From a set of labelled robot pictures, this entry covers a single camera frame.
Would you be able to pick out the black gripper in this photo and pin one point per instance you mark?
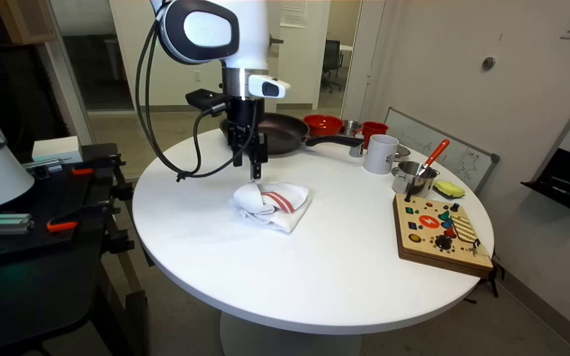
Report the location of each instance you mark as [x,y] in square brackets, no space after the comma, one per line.
[245,125]

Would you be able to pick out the white towel with red stripes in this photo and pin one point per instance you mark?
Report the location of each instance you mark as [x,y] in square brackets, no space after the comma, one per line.
[257,199]

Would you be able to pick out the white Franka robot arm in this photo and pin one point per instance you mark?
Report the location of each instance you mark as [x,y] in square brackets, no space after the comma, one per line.
[245,32]

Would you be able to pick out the black frying pan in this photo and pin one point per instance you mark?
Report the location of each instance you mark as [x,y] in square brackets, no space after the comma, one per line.
[285,131]

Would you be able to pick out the red bowl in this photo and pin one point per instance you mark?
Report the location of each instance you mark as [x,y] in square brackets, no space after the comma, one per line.
[324,123]

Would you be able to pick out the steel cup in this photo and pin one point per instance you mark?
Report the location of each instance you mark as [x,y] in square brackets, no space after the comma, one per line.
[401,153]
[352,127]

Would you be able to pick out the white door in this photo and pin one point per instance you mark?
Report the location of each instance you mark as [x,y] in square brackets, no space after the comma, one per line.
[306,52]

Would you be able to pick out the red cup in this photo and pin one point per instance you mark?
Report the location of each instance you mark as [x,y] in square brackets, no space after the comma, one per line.
[374,131]

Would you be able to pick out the white mug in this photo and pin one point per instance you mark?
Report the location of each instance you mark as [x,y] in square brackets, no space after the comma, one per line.
[380,155]

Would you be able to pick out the small steel pot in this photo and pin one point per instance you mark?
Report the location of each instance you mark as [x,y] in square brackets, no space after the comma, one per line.
[401,179]

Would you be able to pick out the white box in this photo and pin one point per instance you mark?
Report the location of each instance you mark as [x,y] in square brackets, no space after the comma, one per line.
[53,151]

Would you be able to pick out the wooden toy busy board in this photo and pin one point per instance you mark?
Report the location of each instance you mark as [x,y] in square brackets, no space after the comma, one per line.
[423,248]

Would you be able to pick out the yellow green sponge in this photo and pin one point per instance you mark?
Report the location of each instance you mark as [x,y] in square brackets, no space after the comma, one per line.
[447,189]

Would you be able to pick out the brown wooden cabinet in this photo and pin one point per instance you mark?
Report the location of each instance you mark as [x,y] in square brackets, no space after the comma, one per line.
[23,21]

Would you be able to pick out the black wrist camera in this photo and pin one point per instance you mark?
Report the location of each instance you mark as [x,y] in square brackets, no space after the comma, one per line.
[206,100]

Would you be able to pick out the aluminium rail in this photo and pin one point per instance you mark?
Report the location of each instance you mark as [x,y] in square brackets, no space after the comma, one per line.
[0,224]

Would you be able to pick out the black wall holder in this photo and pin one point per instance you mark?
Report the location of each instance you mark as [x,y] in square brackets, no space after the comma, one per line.
[562,181]

